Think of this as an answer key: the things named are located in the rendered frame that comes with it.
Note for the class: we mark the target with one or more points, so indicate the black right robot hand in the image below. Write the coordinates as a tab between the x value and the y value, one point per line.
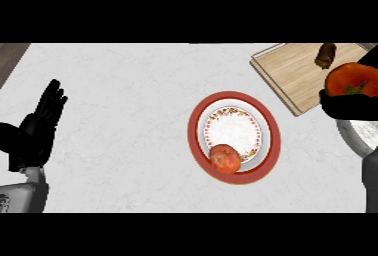
349	107

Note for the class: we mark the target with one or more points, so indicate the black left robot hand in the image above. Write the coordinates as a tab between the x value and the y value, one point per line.
37	133

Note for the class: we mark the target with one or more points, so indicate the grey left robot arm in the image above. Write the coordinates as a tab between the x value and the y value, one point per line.
22	198

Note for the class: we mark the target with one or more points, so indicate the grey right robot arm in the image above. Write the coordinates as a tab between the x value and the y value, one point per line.
371	186

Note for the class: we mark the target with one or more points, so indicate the grey marbled bowl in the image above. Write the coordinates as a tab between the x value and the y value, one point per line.
362	135

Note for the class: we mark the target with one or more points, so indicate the large orange-red tomato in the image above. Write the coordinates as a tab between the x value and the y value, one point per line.
347	78

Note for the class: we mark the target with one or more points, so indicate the red rimmed white plate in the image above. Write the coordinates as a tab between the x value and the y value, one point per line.
268	146

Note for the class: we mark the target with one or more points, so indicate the small red tomato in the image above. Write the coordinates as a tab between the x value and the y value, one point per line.
225	160

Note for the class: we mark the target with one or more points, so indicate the pale wooden cutting board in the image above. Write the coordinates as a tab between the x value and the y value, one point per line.
290	70

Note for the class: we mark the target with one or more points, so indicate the dark brown oblong vegetable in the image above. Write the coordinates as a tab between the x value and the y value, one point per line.
325	55

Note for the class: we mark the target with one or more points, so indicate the brown wooden strip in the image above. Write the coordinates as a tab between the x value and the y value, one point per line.
9	58

